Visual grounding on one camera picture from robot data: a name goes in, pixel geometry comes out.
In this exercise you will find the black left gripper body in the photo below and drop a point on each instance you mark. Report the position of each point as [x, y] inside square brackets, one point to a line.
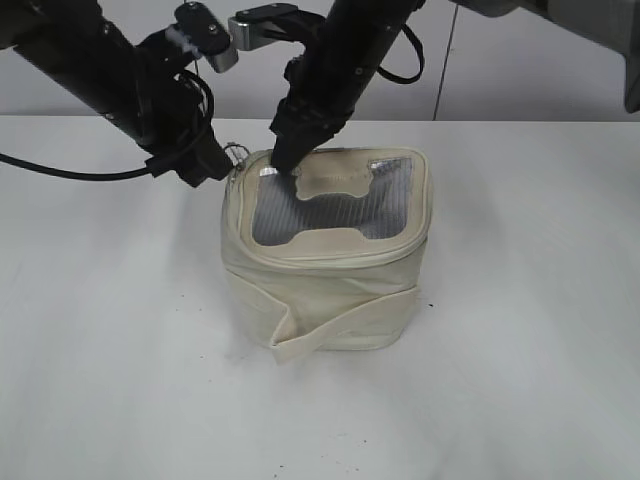
[182, 159]

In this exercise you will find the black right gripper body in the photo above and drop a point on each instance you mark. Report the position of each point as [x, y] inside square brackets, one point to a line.
[299, 119]

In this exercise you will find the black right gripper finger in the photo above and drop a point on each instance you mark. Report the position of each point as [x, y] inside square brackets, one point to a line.
[292, 146]

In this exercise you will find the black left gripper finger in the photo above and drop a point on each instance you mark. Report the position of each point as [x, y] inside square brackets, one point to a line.
[212, 162]

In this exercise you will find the cream fabric zipper bag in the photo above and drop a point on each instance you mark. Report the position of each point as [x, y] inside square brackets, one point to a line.
[329, 256]

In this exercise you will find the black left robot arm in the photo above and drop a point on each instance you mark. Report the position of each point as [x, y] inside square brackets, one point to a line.
[146, 91]

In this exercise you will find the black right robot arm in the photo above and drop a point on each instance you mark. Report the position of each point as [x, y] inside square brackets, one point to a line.
[328, 79]

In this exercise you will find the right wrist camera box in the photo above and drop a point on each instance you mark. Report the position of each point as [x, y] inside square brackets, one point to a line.
[255, 28]

